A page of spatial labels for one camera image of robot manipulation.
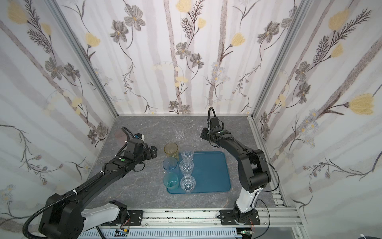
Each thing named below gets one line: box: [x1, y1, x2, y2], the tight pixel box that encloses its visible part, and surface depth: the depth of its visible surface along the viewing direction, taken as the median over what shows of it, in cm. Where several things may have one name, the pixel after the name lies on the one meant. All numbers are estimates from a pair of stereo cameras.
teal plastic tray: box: [166, 151, 232, 194], surface depth 90 cm
